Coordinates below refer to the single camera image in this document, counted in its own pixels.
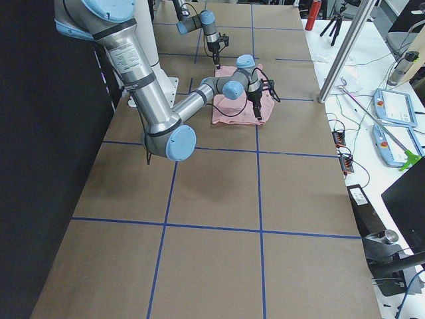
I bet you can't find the black orange connector block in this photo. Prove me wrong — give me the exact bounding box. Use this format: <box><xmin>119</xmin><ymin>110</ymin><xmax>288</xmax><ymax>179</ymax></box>
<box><xmin>339</xmin><ymin>154</ymin><xmax>354</xmax><ymax>175</ymax></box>
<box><xmin>332</xmin><ymin>130</ymin><xmax>346</xmax><ymax>148</ymax></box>

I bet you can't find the red cylinder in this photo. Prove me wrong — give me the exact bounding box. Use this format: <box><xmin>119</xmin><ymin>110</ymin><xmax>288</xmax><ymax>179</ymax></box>
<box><xmin>305</xmin><ymin>0</ymin><xmax>321</xmax><ymax>31</ymax></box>

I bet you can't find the black clamp mount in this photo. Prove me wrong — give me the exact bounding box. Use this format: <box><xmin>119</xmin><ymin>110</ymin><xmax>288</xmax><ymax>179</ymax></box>
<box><xmin>362</xmin><ymin>230</ymin><xmax>424</xmax><ymax>296</ymax></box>

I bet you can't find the pink Snoopy t-shirt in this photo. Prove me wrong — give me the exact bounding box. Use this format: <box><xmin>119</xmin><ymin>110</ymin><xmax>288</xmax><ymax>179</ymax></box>
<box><xmin>211</xmin><ymin>64</ymin><xmax>276</xmax><ymax>126</ymax></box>

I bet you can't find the clear water bottle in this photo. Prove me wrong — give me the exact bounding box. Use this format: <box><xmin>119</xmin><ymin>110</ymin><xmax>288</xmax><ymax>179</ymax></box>
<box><xmin>387</xmin><ymin>51</ymin><xmax>419</xmax><ymax>86</ymax></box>

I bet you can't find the black camera tripod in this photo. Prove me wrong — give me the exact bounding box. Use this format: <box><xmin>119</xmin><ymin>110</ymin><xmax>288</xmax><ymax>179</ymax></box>
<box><xmin>319</xmin><ymin>2</ymin><xmax>346</xmax><ymax>47</ymax></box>

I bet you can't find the aluminium frame post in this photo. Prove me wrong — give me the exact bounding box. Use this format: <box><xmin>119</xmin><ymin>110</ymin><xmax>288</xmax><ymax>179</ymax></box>
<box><xmin>317</xmin><ymin>0</ymin><xmax>376</xmax><ymax>104</ymax></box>

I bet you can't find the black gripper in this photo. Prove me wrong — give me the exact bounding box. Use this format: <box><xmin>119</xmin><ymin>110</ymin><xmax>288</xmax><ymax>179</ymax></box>
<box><xmin>248</xmin><ymin>78</ymin><xmax>276</xmax><ymax>120</ymax></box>
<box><xmin>205</xmin><ymin>32</ymin><xmax>229</xmax><ymax>69</ymax></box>

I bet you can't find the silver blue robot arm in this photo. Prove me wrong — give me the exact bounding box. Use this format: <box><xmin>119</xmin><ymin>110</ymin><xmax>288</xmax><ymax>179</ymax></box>
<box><xmin>54</xmin><ymin>1</ymin><xmax>279</xmax><ymax>161</ymax></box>
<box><xmin>173</xmin><ymin>0</ymin><xmax>229</xmax><ymax>70</ymax></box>

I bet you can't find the metal reacher grabber tool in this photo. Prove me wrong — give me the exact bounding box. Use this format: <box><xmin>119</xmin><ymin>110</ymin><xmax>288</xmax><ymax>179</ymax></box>
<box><xmin>339</xmin><ymin>77</ymin><xmax>422</xmax><ymax>171</ymax></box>

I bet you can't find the far blue teach pendant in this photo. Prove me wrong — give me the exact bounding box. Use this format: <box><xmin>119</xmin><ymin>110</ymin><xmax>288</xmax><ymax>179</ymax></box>
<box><xmin>373</xmin><ymin>88</ymin><xmax>418</xmax><ymax>128</ymax></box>

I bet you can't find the long black box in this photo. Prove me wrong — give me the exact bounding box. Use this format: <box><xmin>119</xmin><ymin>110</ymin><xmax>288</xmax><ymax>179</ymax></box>
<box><xmin>347</xmin><ymin>184</ymin><xmax>385</xmax><ymax>237</ymax></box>

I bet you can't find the black monitor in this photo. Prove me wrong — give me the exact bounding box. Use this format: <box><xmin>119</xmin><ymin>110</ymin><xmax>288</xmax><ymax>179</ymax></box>
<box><xmin>381</xmin><ymin>159</ymin><xmax>424</xmax><ymax>252</ymax></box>

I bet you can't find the upper black orange connector block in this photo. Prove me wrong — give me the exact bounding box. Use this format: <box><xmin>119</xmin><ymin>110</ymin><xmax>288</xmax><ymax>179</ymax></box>
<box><xmin>332</xmin><ymin>130</ymin><xmax>346</xmax><ymax>148</ymax></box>

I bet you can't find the blue teach pendant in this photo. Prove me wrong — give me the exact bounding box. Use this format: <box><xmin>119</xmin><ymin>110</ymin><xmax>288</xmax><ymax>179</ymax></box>
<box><xmin>373</xmin><ymin>88</ymin><xmax>418</xmax><ymax>128</ymax></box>
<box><xmin>372</xmin><ymin>124</ymin><xmax>424</xmax><ymax>168</ymax></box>

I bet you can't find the lower black orange connector block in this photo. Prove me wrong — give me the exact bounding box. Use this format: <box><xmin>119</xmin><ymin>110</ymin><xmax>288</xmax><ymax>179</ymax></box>
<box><xmin>339</xmin><ymin>154</ymin><xmax>354</xmax><ymax>175</ymax></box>

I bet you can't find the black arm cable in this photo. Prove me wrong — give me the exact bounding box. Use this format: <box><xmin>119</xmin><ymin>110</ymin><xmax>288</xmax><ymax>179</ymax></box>
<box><xmin>142</xmin><ymin>64</ymin><xmax>282</xmax><ymax>165</ymax></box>

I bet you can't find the near blue teach pendant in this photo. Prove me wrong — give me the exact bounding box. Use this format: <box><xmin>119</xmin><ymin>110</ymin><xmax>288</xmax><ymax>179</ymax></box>
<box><xmin>372</xmin><ymin>124</ymin><xmax>424</xmax><ymax>168</ymax></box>

